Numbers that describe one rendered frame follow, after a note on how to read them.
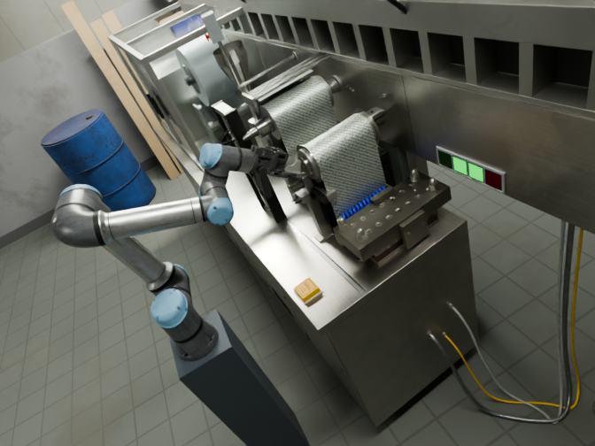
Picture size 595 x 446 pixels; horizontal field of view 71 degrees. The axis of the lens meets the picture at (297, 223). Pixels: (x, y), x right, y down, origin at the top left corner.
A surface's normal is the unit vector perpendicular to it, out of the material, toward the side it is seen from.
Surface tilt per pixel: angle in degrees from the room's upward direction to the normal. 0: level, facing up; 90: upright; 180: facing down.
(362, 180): 90
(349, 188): 90
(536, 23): 90
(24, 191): 90
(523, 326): 0
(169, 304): 7
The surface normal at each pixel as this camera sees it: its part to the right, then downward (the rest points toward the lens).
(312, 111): 0.49, 0.46
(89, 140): 0.64, 0.31
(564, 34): -0.82, 0.54
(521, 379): -0.33, -0.72
